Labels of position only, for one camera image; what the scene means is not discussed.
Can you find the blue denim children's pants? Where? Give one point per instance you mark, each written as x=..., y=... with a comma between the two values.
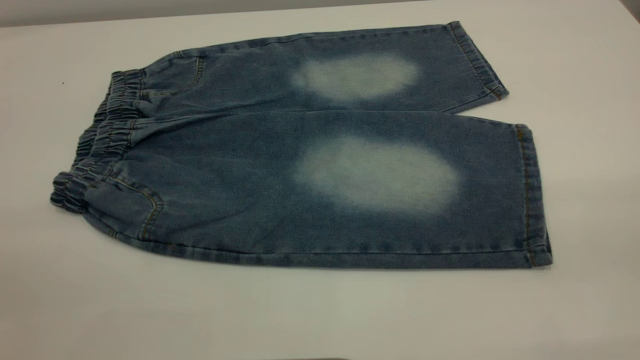
x=240, y=200

